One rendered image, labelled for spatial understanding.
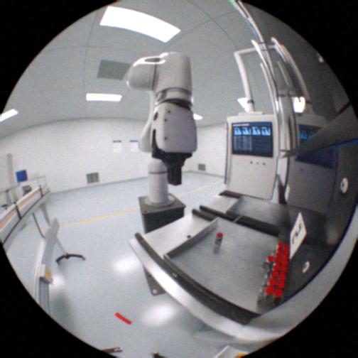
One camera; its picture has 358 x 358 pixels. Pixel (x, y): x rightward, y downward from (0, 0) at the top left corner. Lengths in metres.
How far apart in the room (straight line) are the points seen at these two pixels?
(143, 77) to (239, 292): 0.50
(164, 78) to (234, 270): 0.47
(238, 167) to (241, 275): 0.94
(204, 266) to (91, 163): 5.04
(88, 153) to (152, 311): 5.04
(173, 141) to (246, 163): 0.92
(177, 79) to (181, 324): 1.32
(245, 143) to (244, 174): 0.28
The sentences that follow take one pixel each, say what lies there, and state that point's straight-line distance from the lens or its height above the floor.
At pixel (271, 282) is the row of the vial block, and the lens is 0.29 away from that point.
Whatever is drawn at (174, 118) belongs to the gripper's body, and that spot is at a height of 1.22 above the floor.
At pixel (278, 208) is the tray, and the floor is 0.89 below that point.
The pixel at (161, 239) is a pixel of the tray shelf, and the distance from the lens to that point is 0.40.
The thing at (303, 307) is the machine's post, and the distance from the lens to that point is 0.15.
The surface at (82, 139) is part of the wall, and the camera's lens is 5.21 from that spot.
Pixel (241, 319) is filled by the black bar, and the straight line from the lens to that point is 0.27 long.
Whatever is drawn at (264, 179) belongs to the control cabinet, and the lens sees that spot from 1.06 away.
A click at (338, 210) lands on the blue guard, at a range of 0.15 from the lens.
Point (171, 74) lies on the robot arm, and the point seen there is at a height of 1.33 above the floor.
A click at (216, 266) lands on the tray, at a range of 0.33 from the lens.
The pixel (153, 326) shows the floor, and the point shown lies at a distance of 1.17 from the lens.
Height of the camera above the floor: 1.15
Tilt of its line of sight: 12 degrees down
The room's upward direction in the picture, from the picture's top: straight up
